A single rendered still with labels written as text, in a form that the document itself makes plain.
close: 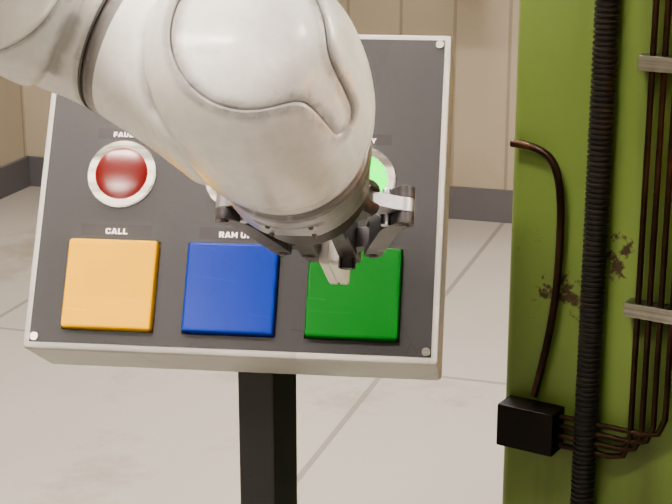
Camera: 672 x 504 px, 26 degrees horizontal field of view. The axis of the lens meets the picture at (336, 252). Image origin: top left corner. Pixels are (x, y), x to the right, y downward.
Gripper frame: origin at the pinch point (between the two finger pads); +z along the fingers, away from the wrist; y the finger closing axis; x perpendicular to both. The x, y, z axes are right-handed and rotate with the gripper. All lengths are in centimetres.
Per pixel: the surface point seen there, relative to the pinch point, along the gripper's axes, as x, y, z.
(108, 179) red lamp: 8.9, -20.9, 12.9
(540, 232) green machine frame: 11.6, 15.5, 36.0
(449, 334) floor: 53, -2, 307
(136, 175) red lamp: 9.3, -18.5, 12.9
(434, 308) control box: -1.0, 6.6, 13.3
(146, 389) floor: 27, -77, 262
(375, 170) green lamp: 10.3, 1.4, 12.9
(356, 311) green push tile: -1.6, 0.5, 12.5
